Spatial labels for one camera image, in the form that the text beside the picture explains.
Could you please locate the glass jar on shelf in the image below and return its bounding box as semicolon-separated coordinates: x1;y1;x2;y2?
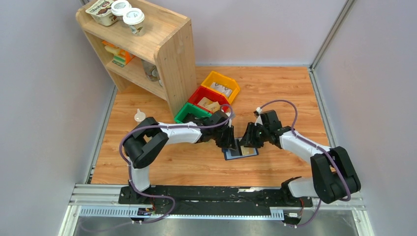
141;59;160;82

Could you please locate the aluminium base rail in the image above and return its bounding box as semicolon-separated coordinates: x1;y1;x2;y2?
59;184;374;236

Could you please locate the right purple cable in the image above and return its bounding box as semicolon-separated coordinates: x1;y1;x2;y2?
255;99;352;229

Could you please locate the clear squeeze bottle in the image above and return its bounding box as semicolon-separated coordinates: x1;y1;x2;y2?
134;109;147;123

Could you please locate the green plastic bin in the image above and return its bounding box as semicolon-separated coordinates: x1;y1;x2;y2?
174;102;212;123

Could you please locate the navy blue card holder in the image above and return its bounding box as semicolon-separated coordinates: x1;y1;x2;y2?
222;137;259;161

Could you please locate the white lidded paper cup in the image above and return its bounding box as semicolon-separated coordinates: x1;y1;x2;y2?
111;0;132;28

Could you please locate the white sachet in yellow bin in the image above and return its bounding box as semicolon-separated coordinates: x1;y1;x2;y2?
210;83;233;98

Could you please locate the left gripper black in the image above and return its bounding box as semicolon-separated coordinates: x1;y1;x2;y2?
212;124;238;151

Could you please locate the yellow VIP card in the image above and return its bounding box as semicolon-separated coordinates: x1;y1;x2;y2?
240;146;257;156
205;102;221;113

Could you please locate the red plastic bin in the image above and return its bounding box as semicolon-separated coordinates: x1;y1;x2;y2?
188;86;230;113

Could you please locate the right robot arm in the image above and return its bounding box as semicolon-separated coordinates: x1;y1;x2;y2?
240;110;361;206

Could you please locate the wooden shelf unit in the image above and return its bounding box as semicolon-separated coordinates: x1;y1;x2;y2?
75;0;197;116

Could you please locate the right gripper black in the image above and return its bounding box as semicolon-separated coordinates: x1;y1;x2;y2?
238;122;269;148

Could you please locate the yellow plastic bin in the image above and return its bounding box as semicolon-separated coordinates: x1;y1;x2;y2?
201;71;240;104

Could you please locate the orange snack package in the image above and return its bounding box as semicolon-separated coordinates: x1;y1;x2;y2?
102;40;135;67

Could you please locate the brown packet left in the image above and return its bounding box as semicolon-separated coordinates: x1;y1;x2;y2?
197;97;213;108

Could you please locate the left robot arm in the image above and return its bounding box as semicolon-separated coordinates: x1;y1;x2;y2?
119;110;237;204

